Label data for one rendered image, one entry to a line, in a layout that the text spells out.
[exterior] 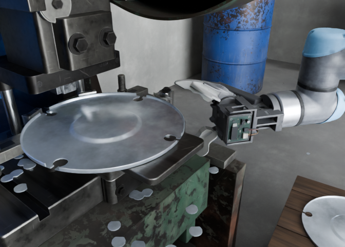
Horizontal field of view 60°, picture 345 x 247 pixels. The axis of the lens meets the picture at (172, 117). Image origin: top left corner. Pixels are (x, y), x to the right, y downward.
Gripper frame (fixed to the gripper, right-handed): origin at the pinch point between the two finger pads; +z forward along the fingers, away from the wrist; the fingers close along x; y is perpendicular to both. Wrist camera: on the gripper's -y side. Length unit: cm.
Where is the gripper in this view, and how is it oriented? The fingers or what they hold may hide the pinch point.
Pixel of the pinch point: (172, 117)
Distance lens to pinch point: 58.7
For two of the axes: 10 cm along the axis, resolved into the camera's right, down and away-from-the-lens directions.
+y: 2.5, 4.4, -8.6
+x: 0.0, 8.9, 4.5
